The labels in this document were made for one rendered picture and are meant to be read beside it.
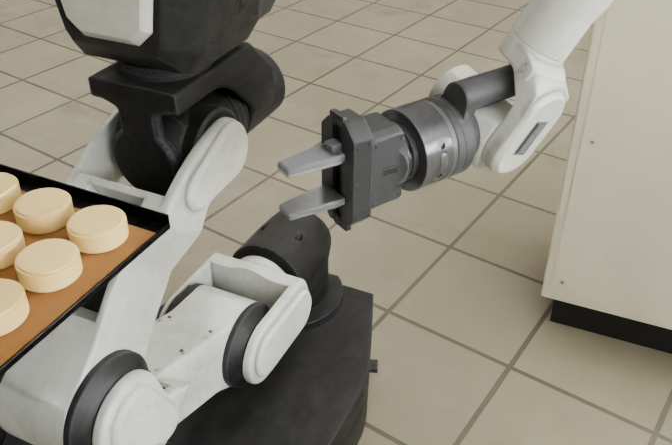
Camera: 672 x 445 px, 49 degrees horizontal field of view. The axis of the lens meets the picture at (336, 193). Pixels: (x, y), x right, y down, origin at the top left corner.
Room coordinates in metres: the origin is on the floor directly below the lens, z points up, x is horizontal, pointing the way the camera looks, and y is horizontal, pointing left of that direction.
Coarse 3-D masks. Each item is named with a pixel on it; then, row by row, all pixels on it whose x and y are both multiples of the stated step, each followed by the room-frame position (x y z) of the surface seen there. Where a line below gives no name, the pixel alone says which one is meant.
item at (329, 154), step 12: (324, 144) 0.62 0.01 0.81; (336, 144) 0.62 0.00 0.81; (300, 156) 0.61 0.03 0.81; (312, 156) 0.61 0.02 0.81; (324, 156) 0.61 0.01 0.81; (336, 156) 0.61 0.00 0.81; (288, 168) 0.59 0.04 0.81; (300, 168) 0.59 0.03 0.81; (312, 168) 0.59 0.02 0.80; (324, 168) 0.60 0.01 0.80
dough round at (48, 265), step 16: (48, 240) 0.50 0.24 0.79; (64, 240) 0.50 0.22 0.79; (32, 256) 0.47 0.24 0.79; (48, 256) 0.47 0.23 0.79; (64, 256) 0.47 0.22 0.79; (80, 256) 0.49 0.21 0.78; (16, 272) 0.46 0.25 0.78; (32, 272) 0.45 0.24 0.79; (48, 272) 0.46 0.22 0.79; (64, 272) 0.46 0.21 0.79; (80, 272) 0.47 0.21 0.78; (32, 288) 0.45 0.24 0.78; (48, 288) 0.45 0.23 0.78
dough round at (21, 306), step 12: (0, 288) 0.43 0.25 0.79; (12, 288) 0.43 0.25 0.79; (0, 300) 0.42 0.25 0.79; (12, 300) 0.42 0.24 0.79; (24, 300) 0.43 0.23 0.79; (0, 312) 0.41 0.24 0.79; (12, 312) 0.41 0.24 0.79; (24, 312) 0.42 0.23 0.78; (0, 324) 0.40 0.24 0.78; (12, 324) 0.41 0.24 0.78
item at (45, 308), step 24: (24, 192) 0.60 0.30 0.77; (0, 216) 0.56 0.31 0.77; (144, 240) 0.52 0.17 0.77; (96, 264) 0.49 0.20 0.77; (24, 288) 0.46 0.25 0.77; (72, 288) 0.46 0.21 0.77; (48, 312) 0.43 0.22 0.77; (0, 336) 0.40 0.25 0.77; (24, 336) 0.40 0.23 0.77; (0, 360) 0.38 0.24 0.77
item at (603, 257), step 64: (640, 0) 1.22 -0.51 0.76; (640, 64) 1.21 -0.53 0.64; (576, 128) 1.24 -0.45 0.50; (640, 128) 1.20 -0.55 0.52; (576, 192) 1.23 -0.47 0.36; (640, 192) 1.19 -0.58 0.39; (576, 256) 1.22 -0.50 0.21; (640, 256) 1.17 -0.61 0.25; (576, 320) 1.24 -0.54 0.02; (640, 320) 1.16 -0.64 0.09
